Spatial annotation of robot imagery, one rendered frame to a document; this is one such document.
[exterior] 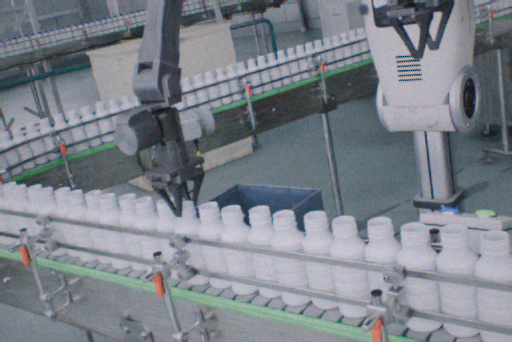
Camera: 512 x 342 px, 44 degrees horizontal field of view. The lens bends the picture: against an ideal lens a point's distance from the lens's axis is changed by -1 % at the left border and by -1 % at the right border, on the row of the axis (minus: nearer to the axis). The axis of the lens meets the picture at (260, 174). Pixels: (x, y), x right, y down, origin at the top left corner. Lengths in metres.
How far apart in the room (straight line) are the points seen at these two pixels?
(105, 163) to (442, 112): 1.60
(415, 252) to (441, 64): 0.63
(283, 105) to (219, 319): 2.02
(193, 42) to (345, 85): 2.30
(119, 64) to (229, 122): 2.31
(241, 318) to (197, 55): 4.39
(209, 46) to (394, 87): 4.06
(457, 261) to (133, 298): 0.74
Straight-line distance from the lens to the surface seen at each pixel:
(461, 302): 0.97
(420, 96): 1.53
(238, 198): 1.98
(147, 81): 1.15
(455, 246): 0.94
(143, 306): 1.40
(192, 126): 2.69
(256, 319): 1.17
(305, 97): 3.22
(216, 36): 5.55
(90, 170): 2.70
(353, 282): 1.03
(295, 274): 1.10
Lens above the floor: 1.56
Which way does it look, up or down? 18 degrees down
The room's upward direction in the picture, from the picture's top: 11 degrees counter-clockwise
